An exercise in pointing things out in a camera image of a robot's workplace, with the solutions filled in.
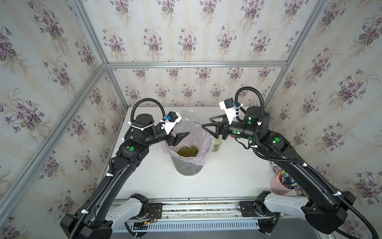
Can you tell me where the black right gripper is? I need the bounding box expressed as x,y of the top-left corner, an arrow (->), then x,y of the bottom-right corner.
204,113 -> 262,144

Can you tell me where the red lid bean jar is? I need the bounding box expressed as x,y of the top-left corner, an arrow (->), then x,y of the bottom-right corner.
175,108 -> 196,132

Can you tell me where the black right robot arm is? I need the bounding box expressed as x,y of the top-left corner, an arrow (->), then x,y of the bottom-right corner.
202,87 -> 379,239

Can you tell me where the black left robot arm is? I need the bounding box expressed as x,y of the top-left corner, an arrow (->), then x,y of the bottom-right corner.
60,98 -> 189,239

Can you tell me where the green mung beans pile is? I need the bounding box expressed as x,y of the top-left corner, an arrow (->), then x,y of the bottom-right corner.
177,145 -> 199,157

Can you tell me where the green lid bean jar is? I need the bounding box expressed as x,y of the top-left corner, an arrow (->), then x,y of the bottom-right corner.
212,137 -> 222,152

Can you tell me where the mesh bin with pink bag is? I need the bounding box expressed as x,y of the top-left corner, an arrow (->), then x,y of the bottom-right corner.
163,121 -> 215,176

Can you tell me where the pink pen cup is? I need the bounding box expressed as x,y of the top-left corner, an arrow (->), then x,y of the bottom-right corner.
269,170 -> 302,195

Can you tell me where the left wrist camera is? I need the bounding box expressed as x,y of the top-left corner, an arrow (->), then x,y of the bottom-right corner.
160,111 -> 182,134

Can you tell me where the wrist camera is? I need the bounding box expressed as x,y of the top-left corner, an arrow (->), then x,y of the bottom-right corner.
160,111 -> 182,134
219,98 -> 243,124

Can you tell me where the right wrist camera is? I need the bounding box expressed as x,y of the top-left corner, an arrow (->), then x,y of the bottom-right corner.
219,98 -> 243,124

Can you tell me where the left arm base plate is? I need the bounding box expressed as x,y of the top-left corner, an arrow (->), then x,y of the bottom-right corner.
130,203 -> 163,223

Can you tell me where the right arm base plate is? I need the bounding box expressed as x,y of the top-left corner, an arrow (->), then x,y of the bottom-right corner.
238,201 -> 269,217

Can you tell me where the white slotted cable duct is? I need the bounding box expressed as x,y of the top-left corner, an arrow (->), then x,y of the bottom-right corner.
127,219 -> 260,233

